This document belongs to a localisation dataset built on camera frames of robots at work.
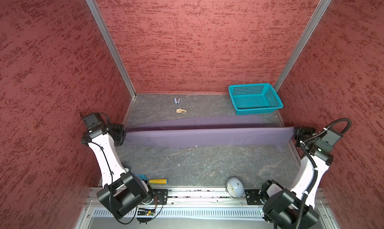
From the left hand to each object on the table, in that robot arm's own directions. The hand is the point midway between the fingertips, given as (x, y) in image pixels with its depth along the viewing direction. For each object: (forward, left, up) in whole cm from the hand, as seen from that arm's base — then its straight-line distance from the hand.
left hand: (127, 133), depth 76 cm
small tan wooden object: (+31, -23, -19) cm, 43 cm away
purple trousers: (+1, -40, +3) cm, 41 cm away
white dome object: (-22, -56, -12) cm, 61 cm away
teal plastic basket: (+44, -83, -18) cm, 96 cm away
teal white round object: (-16, -6, -20) cm, 26 cm away
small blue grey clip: (+42, -20, -19) cm, 50 cm away
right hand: (+3, -85, +5) cm, 85 cm away
